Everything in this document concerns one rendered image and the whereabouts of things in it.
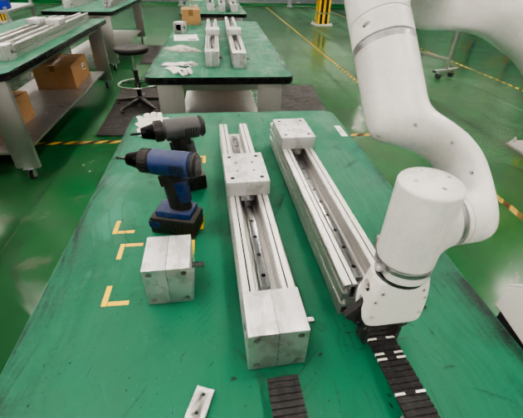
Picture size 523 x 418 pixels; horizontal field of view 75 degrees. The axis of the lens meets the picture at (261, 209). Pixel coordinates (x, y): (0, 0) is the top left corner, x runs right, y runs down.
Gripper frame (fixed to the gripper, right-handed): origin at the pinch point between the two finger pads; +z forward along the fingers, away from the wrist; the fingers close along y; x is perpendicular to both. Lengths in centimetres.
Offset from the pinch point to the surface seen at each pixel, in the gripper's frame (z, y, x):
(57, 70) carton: 40, -177, 360
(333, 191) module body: -5.5, 3.3, 37.7
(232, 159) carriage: -10, -22, 51
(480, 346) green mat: 3.0, 18.9, -4.1
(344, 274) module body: -5.5, -4.1, 8.8
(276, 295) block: -6.5, -18.3, 4.8
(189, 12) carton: -9, -39, 396
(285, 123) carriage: -10, -2, 75
